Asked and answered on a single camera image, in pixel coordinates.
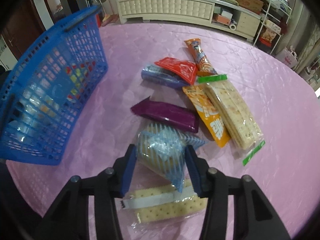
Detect clear cracker pack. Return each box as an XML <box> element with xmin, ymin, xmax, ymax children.
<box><xmin>117</xmin><ymin>179</ymin><xmax>208</xmax><ymax>231</ymax></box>

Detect long cracker pack green ends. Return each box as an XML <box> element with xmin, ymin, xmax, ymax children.
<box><xmin>197</xmin><ymin>74</ymin><xmax>265</xmax><ymax>166</ymax></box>

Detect light blue striped snack pack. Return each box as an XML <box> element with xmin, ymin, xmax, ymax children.
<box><xmin>136</xmin><ymin>122</ymin><xmax>206</xmax><ymax>192</ymax></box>

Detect orange chip packet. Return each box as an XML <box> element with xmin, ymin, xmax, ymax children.
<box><xmin>182</xmin><ymin>85</ymin><xmax>231</xmax><ymax>148</ymax></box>

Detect purple snack packet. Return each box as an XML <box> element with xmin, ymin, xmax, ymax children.
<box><xmin>131</xmin><ymin>97</ymin><xmax>200</xmax><ymax>133</ymax></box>

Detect blue Doublemint gum can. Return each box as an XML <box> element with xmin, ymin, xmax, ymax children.
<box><xmin>141</xmin><ymin>64</ymin><xmax>189</xmax><ymax>89</ymax></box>

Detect egg yolk pastry blue pack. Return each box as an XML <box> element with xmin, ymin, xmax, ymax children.
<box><xmin>9</xmin><ymin>83</ymin><xmax>59</xmax><ymax>146</ymax></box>

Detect pink quilted table cover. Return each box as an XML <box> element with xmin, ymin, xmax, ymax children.
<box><xmin>1</xmin><ymin>17</ymin><xmax>319</xmax><ymax>239</ymax></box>

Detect blue plastic basket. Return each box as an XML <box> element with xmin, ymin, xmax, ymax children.
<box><xmin>1</xmin><ymin>5</ymin><xmax>108</xmax><ymax>165</ymax></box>

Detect red long snack packet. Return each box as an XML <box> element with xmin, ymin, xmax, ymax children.
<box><xmin>65</xmin><ymin>61</ymin><xmax>95</xmax><ymax>103</ymax></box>

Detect orange stick snack pack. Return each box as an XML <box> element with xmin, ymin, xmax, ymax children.
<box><xmin>184</xmin><ymin>38</ymin><xmax>217</xmax><ymax>76</ymax></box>

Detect pink shopping bag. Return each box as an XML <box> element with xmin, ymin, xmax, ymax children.
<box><xmin>276</xmin><ymin>46</ymin><xmax>298</xmax><ymax>69</ymax></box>

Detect dark brown wooden door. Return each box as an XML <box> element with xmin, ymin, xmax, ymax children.
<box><xmin>1</xmin><ymin>0</ymin><xmax>46</xmax><ymax>60</ymax></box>

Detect white TV cabinet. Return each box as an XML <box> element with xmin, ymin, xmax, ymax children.
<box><xmin>117</xmin><ymin>0</ymin><xmax>261</xmax><ymax>42</ymax></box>

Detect broom and dustpan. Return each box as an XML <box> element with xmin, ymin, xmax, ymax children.
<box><xmin>96</xmin><ymin>0</ymin><xmax>119</xmax><ymax>27</ymax></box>

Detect white metal shelf rack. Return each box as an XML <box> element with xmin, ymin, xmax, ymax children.
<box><xmin>253</xmin><ymin>0</ymin><xmax>292</xmax><ymax>55</ymax></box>

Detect cardboard box on cabinet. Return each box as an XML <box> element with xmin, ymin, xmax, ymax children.
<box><xmin>236</xmin><ymin>0</ymin><xmax>264</xmax><ymax>14</ymax></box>

